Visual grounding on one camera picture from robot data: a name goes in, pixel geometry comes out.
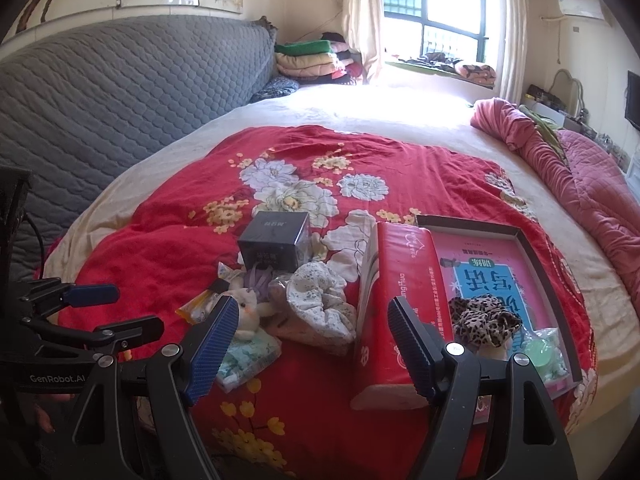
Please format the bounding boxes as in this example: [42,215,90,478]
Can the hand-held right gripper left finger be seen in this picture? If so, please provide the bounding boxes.
[52,294,241,480]

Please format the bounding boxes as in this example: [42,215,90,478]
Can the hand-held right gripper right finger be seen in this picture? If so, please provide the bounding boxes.
[387,296,578,480]

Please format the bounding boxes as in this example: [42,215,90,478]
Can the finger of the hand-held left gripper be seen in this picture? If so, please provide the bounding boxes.
[22,314,166,358]
[19,282,121,317]

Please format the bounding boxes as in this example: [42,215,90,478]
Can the mint tissue packet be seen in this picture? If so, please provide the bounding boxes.
[215,332,282,393]

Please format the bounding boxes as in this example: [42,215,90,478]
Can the yellow snack packet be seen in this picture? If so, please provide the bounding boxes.
[175,287,221,323]

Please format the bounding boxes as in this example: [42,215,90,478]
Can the white plush toy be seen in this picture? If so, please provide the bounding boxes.
[222,266,281,343]

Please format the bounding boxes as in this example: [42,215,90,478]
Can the leopard print scrunchie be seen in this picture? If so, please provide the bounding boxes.
[447,296,523,348]

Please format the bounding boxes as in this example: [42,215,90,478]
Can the small white green packet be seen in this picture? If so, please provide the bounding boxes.
[216,262,248,286]

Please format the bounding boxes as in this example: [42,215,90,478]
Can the white floral scrunchie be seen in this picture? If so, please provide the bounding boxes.
[285,262,357,346]

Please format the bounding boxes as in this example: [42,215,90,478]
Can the pink cardboard box lid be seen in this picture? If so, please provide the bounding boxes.
[415,214,585,423]

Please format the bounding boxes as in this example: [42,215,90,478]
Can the green sponge puff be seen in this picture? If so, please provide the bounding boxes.
[522,327,571,388]

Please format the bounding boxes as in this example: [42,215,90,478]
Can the person's left hand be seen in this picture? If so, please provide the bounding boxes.
[30,391,76,433]

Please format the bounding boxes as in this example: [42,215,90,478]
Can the red tissue pack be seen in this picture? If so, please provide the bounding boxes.
[350,222,456,411]

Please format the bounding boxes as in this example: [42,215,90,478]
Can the red floral blanket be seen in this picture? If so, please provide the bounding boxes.
[57,125,598,466]

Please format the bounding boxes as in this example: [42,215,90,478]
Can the black box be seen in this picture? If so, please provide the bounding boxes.
[237,211,311,271]

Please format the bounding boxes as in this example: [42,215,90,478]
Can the grey quilted headboard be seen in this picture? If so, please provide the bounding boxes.
[0,15,278,281]

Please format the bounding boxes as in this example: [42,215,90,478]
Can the pink quilt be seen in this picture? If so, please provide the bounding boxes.
[470,97,640,316]

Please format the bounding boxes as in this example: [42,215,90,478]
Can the bed with cream sheet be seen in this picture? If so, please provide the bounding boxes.
[42,80,640,431]

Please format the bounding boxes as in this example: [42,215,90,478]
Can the green cloth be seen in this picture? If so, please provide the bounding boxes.
[520,105,566,146]

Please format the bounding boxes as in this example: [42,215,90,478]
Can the dark patterned pillow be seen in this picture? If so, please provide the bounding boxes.
[250,77,301,103]

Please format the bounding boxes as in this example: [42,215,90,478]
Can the patterned blanket roll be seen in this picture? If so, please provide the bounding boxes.
[452,60,498,86]

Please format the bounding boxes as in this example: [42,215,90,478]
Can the stack of folded blankets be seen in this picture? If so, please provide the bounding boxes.
[274,32,363,86]

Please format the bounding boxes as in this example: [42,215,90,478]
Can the vanity mirror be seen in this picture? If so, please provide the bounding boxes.
[550,69,586,111]

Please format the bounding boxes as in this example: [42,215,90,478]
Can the cream curtain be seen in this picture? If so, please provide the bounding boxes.
[342,0,386,83]
[500,0,528,103]

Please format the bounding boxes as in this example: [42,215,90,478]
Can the black television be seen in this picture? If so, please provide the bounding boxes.
[625,71,640,131]

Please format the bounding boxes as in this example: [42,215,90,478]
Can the window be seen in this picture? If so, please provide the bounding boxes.
[382,0,488,68]

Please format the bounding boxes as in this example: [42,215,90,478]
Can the white air conditioner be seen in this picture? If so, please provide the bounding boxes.
[557,0,603,20]

